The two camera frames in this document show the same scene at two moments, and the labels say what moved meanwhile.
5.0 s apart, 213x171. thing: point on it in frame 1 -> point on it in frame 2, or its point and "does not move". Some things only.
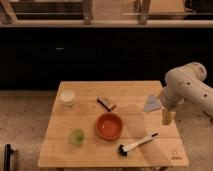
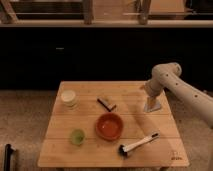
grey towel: x=152 y=104 does not move
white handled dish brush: x=123 y=148 does not move
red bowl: x=109 y=125 does not move
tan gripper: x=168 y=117 -> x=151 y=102
